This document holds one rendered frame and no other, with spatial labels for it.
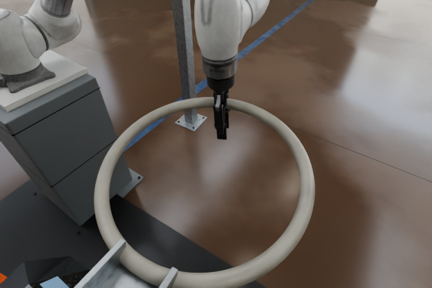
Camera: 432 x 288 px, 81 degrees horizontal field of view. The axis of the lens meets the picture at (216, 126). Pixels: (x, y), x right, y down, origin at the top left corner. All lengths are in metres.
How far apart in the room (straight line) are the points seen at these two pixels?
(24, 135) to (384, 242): 1.84
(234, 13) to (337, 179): 1.55
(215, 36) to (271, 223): 1.26
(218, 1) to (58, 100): 0.89
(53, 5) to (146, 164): 1.12
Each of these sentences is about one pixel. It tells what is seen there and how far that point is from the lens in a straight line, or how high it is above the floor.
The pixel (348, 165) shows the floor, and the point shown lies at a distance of 2.06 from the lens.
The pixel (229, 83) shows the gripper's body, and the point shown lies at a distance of 0.67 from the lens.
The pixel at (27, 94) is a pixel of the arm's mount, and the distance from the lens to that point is 1.29.
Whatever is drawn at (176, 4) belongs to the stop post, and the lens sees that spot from 1.69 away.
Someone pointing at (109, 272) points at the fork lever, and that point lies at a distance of 0.54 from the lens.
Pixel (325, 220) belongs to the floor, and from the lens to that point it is 1.73.
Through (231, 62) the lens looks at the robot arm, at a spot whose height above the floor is 1.13.
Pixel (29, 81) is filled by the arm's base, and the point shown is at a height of 0.85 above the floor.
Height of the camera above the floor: 1.42
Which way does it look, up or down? 42 degrees down
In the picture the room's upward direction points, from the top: straight up
